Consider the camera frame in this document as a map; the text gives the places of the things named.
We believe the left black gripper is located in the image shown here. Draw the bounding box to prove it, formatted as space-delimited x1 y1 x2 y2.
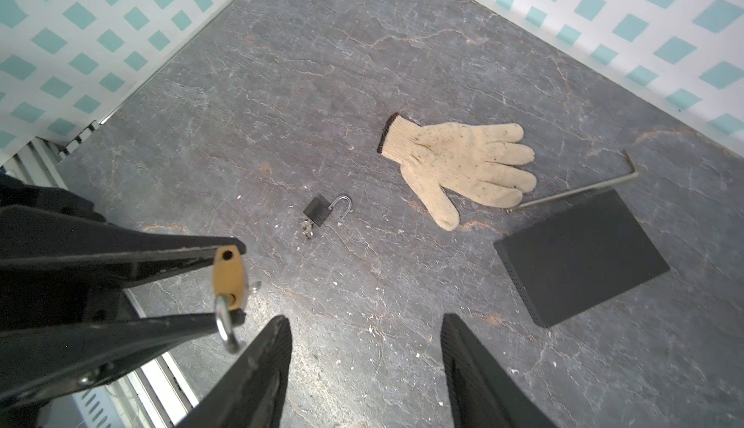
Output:
1 174 246 411

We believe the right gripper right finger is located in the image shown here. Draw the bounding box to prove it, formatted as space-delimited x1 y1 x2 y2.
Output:
440 313 555 427

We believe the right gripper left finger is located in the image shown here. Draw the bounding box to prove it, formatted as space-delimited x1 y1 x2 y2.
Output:
178 315 293 427

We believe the brass padlock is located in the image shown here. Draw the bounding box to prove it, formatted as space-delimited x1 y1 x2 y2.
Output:
212 245 247 354

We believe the metal hex key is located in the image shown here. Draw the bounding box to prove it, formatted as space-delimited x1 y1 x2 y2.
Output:
506 150 641 213

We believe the flat black box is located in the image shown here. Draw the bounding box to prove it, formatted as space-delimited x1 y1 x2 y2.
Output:
494 190 670 328

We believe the beige knit work glove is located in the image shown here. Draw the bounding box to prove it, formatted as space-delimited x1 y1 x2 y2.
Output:
378 113 537 232

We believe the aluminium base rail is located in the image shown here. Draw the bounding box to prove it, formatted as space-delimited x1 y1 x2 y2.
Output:
0 119 202 428

